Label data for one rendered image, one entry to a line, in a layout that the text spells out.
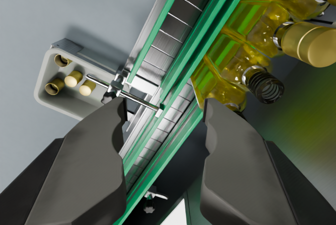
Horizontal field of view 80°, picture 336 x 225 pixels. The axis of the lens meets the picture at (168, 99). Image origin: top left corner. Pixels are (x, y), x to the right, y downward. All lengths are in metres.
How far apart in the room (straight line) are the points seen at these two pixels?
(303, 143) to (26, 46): 0.69
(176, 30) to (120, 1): 0.20
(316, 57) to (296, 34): 0.03
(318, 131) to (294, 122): 0.04
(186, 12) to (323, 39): 0.30
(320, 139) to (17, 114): 0.81
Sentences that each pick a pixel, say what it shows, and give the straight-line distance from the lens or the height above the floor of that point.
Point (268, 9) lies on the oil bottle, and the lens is 0.29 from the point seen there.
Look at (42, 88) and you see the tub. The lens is 0.65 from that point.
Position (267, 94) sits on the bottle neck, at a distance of 0.26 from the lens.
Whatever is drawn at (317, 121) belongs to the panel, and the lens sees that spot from 0.36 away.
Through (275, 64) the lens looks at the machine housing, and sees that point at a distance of 0.54.
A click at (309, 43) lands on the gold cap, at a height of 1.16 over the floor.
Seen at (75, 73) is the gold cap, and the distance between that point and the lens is 0.63.
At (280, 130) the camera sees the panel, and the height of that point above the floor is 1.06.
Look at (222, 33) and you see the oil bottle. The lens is 0.38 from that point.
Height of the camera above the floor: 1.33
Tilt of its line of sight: 63 degrees down
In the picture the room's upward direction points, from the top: 178 degrees clockwise
